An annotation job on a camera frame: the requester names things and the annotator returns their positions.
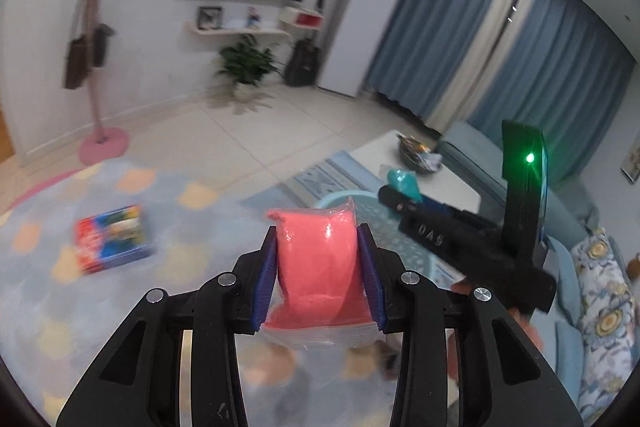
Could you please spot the framed butterfly picture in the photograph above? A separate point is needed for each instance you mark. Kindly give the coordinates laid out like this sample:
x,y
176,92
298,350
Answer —
x,y
210,18

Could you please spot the white wall shelf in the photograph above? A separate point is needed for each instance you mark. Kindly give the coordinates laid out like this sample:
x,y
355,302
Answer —
x,y
222,32

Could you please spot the dark fruit bowl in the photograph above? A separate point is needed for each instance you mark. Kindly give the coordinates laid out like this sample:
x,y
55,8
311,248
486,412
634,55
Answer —
x,y
417,156

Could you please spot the tiger playing card box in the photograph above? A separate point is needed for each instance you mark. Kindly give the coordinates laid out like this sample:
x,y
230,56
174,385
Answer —
x,y
110,239

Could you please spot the green potted plant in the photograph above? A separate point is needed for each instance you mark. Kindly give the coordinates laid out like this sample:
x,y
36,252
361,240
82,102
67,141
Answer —
x,y
246,64

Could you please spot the pink plastic bag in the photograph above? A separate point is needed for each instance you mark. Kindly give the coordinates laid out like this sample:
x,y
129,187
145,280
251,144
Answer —
x,y
322,299

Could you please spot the white refrigerator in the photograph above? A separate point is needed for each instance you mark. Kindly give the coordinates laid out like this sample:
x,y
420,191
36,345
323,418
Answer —
x,y
354,42

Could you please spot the light blue sofa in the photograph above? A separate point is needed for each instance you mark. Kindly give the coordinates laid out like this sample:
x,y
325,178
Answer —
x,y
478,162

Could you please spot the round scalloped pastel rug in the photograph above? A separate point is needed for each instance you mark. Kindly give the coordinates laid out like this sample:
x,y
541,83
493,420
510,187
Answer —
x,y
55,318

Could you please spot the black hanging bag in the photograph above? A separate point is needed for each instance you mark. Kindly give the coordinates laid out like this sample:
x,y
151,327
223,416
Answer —
x,y
101,34

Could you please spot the pink coat stand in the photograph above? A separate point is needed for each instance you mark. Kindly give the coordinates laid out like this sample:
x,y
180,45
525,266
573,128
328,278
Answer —
x,y
104,142

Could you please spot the floral cushion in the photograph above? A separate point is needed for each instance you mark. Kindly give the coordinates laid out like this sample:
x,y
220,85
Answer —
x,y
607,323

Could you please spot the white coffee table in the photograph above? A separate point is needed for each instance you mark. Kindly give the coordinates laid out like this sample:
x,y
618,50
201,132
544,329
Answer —
x,y
382,153

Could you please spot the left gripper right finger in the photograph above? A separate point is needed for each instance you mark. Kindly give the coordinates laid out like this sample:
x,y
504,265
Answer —
x,y
503,378

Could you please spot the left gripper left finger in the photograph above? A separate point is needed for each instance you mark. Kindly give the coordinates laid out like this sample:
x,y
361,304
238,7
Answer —
x,y
134,380

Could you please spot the blue curtains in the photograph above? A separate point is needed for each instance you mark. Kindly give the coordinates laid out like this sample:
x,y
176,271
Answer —
x,y
552,64

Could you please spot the brown hanging handbag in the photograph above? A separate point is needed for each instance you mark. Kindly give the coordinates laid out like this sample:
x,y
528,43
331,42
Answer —
x,y
77,64

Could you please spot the teal plastic bag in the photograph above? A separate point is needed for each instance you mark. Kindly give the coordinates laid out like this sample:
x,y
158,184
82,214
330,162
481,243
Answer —
x,y
402,181

